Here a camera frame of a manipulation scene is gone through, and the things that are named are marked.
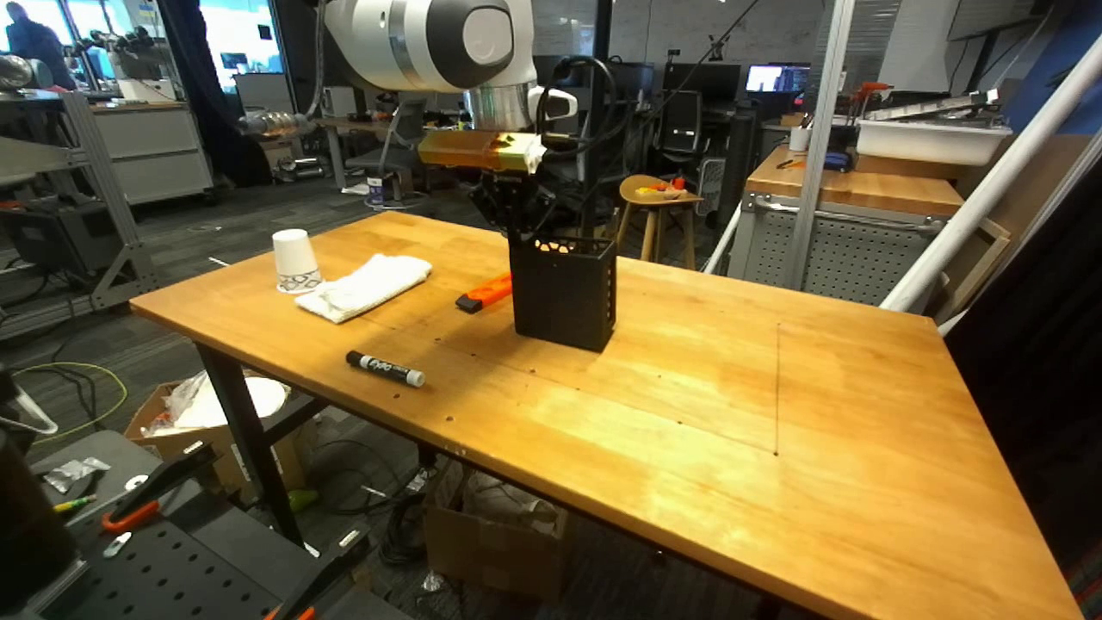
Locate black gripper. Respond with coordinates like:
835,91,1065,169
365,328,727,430
468,169,566,245

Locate black perforated box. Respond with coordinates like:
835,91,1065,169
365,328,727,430
509,233,620,354

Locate white towel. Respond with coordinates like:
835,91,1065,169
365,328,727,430
294,253,439,328

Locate brown cardboard box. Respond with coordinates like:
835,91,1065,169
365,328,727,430
423,462,571,599

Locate cardboard box with plastic bag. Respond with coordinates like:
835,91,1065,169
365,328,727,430
121,370,311,500

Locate orange and black block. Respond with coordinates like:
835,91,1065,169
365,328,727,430
454,272,518,317

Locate round wooden stool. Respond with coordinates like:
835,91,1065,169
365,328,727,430
612,173,703,267

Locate short white bar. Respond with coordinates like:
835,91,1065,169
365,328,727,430
703,202,749,281

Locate black marker pen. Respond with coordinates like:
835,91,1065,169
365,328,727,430
343,347,429,394

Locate black vertical stand pole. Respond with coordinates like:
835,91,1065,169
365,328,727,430
587,0,617,253

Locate white paper cup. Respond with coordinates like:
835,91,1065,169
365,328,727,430
268,224,327,299

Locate computer monitor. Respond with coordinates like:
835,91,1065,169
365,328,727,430
742,61,813,101

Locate white vertical metal pole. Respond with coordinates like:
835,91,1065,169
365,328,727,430
783,0,861,290

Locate wooden workbench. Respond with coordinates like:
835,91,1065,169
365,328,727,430
727,142,971,309

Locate black table leg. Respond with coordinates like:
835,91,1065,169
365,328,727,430
193,343,330,549

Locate white drawer cabinet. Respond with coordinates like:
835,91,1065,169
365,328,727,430
91,101,218,210

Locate white plastic tray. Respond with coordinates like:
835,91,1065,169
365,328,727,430
855,112,1021,169

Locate grey metal shelf rack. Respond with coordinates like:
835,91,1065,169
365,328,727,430
0,83,157,346

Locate black perforated plate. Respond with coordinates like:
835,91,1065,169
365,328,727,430
46,503,408,620

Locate person in dark clothes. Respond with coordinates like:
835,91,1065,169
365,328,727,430
0,0,78,91

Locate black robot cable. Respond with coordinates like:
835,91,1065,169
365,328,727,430
533,53,620,253

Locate slanted metal frame bar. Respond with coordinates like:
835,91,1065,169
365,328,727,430
879,39,1102,317

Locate yellow floor cable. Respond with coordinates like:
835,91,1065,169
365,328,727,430
8,357,134,447

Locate orange handled pliers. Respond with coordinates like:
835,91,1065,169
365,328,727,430
99,442,218,542

